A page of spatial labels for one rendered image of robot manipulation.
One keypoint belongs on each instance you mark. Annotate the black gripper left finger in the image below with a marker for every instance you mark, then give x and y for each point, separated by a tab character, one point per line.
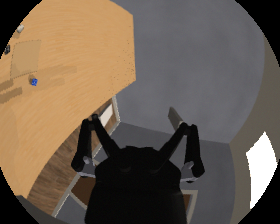
82	162

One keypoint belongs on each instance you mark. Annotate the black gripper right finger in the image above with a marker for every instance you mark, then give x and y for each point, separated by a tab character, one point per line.
194	168

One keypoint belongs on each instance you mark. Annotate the beige die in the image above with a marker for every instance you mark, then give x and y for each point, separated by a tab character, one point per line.
20	28

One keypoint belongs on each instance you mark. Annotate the blue die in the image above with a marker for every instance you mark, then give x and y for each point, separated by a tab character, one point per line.
34	82

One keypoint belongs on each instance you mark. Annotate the tan square mat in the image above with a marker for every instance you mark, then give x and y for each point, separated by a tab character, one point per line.
25	58

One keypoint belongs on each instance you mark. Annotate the black die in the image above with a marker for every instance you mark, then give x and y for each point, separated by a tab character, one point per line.
7	49

